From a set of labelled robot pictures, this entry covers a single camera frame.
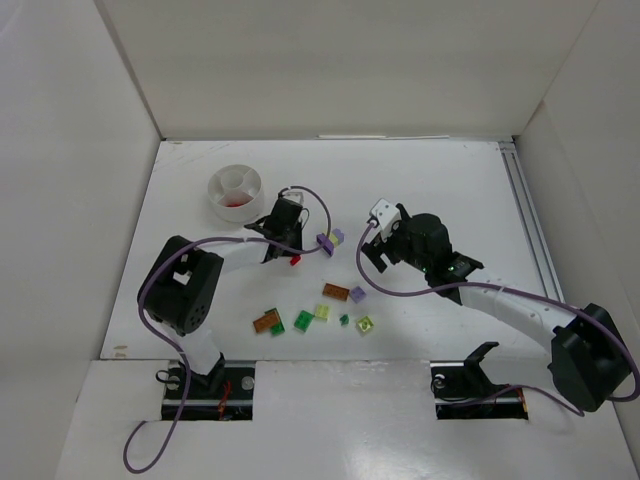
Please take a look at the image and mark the orange lego brick left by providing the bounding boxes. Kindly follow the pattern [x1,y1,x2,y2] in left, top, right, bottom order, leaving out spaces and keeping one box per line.
[253,310,281,334]

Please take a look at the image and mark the light purple lego brick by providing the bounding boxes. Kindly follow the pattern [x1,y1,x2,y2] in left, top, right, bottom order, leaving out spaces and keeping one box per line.
[349,286,367,304]

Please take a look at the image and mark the green lego brick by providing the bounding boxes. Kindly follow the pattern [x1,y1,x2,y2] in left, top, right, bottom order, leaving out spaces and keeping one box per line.
[293,310,314,333]

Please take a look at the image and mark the orange lego brick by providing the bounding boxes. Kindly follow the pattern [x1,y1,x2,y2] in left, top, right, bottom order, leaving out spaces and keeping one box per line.
[253,310,281,334]
[322,283,350,302]

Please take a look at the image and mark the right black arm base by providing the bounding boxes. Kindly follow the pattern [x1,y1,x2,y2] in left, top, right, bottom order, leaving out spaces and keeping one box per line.
[430,342,529,420]

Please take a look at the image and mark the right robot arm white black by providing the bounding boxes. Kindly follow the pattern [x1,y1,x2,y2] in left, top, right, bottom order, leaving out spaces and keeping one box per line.
[356,199,639,415]

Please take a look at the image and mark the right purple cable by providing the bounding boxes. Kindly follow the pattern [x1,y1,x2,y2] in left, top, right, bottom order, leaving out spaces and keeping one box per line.
[354,222,640,417]

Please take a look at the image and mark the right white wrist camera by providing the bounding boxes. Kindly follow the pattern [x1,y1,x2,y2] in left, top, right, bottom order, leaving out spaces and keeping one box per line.
[369,198,401,241]

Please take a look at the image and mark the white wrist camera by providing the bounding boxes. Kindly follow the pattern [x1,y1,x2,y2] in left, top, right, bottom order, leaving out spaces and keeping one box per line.
[369,198,401,241]
[278,188,304,205]

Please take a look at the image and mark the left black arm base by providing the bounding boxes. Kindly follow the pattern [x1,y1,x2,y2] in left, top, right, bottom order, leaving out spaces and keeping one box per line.
[155,361,256,422]

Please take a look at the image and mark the orange lego brick right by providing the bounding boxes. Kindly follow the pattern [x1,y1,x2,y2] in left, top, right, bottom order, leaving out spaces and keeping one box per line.
[322,283,350,302]

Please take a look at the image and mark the lime transparent lego brick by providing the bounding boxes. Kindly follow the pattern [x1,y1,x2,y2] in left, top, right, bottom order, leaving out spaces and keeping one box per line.
[356,315,374,335]

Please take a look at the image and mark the green lego under orange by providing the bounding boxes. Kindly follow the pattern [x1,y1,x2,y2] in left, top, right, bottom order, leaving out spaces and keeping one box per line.
[265,308,285,336]

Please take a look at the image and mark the aluminium rail right edge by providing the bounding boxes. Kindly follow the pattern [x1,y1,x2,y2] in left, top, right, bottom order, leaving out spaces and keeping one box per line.
[498,141,565,302]

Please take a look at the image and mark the purple cable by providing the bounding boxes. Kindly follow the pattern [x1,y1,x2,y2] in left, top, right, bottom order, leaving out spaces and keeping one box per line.
[122,184,335,474]
[354,222,640,417]

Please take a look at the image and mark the white round divided container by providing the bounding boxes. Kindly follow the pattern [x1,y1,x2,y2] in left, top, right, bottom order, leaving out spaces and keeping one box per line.
[207,164,265,223]

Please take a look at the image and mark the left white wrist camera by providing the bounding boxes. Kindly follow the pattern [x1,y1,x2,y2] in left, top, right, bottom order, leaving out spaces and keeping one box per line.
[278,188,304,205]

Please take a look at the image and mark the purple and yellow lego stack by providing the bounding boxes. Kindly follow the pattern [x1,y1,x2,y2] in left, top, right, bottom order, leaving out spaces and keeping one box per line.
[316,228,345,257]

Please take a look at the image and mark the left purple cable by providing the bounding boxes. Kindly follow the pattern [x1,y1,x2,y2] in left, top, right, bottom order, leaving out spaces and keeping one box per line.
[122,184,335,474]

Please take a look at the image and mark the pale yellow lego brick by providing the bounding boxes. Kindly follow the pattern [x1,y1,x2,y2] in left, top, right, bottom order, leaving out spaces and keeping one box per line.
[314,304,331,322]

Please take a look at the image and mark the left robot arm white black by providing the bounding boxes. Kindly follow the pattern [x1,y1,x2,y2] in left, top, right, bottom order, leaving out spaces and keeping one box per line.
[137,197,303,392]

